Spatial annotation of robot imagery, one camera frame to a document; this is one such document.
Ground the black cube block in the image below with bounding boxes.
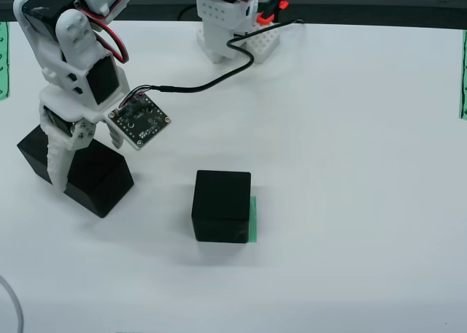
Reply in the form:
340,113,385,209
190,169,252,244
62,138,134,219
17,125,52,185

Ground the green strip with arrows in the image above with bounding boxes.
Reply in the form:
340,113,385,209
0,21,11,102
458,29,467,120

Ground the green striped square marker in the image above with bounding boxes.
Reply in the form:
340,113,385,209
249,196,258,244

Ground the black and orange clamp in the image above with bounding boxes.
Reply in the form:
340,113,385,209
256,0,290,24

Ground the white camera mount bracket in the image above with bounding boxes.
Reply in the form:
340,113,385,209
38,86,142,151

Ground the small black camera board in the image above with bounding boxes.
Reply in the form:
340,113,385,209
108,93,172,150

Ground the red white black servo wire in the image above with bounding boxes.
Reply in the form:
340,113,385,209
74,2,131,64

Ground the black camera cable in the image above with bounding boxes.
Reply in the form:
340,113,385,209
120,18,305,110

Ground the grey cable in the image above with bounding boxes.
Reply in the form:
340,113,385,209
0,274,26,333

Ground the thin black background cable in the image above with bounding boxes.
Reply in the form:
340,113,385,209
177,4,198,21

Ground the white honeycomb base plate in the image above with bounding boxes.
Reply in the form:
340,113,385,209
196,20,282,64

